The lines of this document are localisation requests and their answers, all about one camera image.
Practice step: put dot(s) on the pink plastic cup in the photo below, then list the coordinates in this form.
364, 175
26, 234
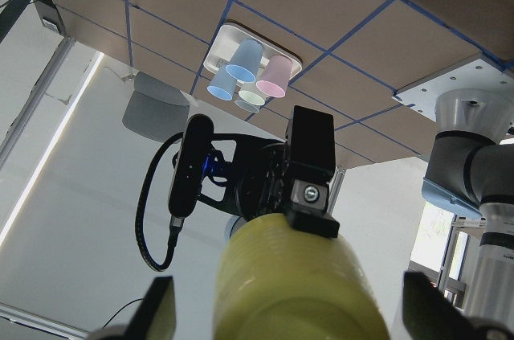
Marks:
274, 80

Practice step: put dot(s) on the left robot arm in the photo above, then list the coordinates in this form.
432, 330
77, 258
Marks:
469, 168

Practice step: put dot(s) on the pale green plastic cup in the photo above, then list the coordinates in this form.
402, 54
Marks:
251, 94

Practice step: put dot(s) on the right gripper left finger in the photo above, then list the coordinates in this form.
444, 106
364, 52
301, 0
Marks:
155, 318

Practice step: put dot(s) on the yellow plastic cup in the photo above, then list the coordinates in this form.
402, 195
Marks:
275, 282

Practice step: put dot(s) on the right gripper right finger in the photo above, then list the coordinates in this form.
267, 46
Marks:
427, 314

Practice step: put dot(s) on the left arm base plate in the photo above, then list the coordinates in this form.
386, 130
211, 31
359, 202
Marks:
475, 72

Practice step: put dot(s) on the cream plastic tray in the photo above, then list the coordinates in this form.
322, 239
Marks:
228, 39

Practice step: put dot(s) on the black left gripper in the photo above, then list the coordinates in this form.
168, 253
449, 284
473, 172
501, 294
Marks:
253, 179

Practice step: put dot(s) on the light blue plastic cup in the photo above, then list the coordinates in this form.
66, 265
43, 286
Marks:
222, 85

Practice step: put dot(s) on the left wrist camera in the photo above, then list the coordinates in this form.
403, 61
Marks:
188, 173

